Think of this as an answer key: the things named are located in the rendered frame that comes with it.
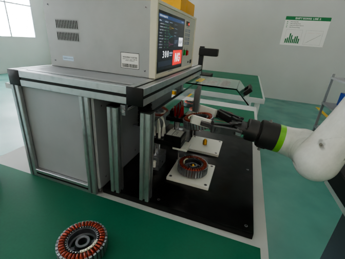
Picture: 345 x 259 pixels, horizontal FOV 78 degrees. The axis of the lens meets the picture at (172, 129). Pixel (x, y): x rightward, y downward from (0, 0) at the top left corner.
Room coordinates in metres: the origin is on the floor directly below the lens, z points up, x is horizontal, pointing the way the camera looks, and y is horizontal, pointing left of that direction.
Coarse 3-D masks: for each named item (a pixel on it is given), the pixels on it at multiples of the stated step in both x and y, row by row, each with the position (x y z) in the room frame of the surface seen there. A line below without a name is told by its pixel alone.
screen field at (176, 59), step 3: (174, 51) 0.78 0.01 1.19; (177, 51) 0.82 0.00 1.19; (180, 51) 0.85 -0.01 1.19; (174, 54) 0.79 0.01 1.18; (177, 54) 0.82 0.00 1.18; (180, 54) 0.86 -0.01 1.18; (174, 57) 0.79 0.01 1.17; (177, 57) 0.82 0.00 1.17; (180, 57) 0.86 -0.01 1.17; (174, 60) 0.79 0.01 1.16; (177, 60) 0.83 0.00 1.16; (180, 60) 0.86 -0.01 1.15; (174, 63) 0.79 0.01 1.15; (177, 63) 0.83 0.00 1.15
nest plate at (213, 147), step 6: (192, 138) 0.96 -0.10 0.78; (198, 138) 0.96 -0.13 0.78; (204, 138) 0.97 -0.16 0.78; (192, 144) 0.89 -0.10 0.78; (198, 144) 0.89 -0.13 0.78; (210, 144) 0.90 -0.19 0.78; (216, 144) 0.91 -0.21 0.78; (192, 150) 0.84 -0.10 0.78; (198, 150) 0.84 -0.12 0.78; (204, 150) 0.84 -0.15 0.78; (210, 150) 0.84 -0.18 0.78; (216, 150) 0.85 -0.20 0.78; (216, 156) 0.81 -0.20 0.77
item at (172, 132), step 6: (168, 132) 0.69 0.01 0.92; (174, 132) 0.70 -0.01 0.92; (180, 132) 0.70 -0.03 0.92; (156, 138) 0.68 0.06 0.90; (162, 138) 0.68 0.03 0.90; (168, 138) 0.67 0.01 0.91; (174, 138) 0.66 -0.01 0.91; (180, 138) 0.65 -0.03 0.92; (156, 144) 0.71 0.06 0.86; (162, 144) 0.67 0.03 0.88; (168, 144) 0.66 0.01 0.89; (174, 144) 0.66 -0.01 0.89; (180, 144) 0.65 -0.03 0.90; (186, 144) 0.69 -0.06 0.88; (156, 150) 0.71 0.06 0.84; (180, 150) 0.66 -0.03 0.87; (186, 150) 0.65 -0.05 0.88
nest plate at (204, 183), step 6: (174, 168) 0.68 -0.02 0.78; (210, 168) 0.70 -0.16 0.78; (168, 174) 0.64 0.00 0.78; (174, 174) 0.64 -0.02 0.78; (180, 174) 0.64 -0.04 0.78; (210, 174) 0.66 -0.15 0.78; (174, 180) 0.61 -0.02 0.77; (180, 180) 0.61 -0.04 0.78; (186, 180) 0.61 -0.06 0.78; (192, 180) 0.61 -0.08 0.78; (198, 180) 0.61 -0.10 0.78; (204, 180) 0.62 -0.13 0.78; (210, 180) 0.62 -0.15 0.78; (192, 186) 0.59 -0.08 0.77; (198, 186) 0.59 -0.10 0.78; (204, 186) 0.58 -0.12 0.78
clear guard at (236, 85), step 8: (192, 80) 0.96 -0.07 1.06; (208, 80) 0.99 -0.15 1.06; (216, 80) 1.01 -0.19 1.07; (224, 80) 1.03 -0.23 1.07; (232, 80) 1.05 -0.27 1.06; (224, 88) 0.85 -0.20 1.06; (232, 88) 0.84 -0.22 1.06; (240, 88) 0.91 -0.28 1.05; (248, 96) 0.96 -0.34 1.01; (248, 104) 0.82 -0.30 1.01
